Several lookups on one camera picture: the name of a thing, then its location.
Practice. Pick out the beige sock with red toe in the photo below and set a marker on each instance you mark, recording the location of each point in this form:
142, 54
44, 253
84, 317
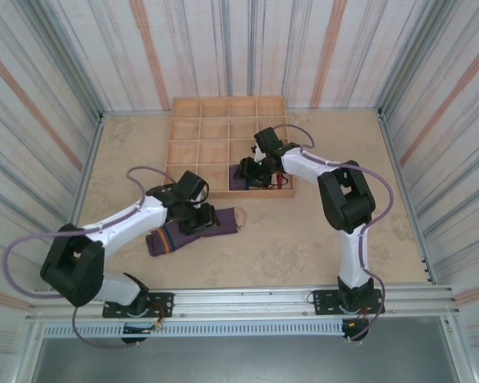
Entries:
280, 181

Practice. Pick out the aluminium rail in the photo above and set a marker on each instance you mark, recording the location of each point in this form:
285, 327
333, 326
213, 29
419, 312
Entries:
243, 299

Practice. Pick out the wooden compartment tray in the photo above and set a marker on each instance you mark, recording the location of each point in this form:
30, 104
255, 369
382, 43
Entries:
207, 135

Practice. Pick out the grey metal panel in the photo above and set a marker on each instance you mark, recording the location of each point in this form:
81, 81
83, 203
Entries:
243, 363

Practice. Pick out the purple sock with teal toe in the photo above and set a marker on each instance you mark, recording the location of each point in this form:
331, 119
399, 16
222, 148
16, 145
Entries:
235, 184

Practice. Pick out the aluminium frame bar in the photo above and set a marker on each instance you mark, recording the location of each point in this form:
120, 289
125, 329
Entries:
91, 159
407, 199

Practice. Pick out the dark purple striped sock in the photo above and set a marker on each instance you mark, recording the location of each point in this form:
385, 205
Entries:
223, 221

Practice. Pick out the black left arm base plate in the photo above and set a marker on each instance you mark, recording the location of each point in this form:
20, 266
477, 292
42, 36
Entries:
163, 299

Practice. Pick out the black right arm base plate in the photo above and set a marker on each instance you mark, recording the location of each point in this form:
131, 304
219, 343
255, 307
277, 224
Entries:
323, 303

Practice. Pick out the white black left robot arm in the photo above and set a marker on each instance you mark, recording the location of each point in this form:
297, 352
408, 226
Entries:
123, 228

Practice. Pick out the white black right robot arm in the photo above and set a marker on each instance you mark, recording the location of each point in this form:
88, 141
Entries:
351, 255

